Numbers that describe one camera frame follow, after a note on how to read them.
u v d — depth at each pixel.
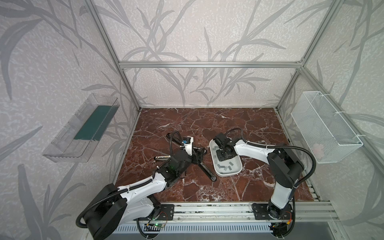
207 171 0.86
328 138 0.60
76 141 0.63
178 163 0.61
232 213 0.75
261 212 0.74
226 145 0.69
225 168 0.89
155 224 0.71
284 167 0.48
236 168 0.89
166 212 0.73
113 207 0.40
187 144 0.70
